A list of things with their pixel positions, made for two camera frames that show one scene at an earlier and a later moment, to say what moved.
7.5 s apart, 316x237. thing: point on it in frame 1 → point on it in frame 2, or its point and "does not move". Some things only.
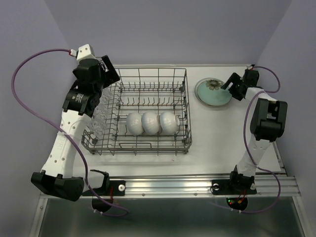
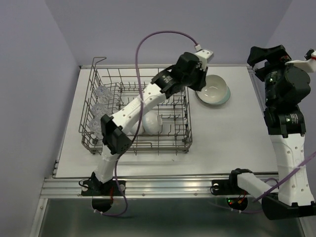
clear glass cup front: [97, 126] does not move
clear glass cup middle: [102, 112] does not move
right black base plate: [233, 187] does not move
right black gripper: [233, 78] → [276, 54]
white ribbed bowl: [169, 122] → [215, 91]
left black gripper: [111, 76] → [201, 81]
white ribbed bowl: [150, 123] does not move
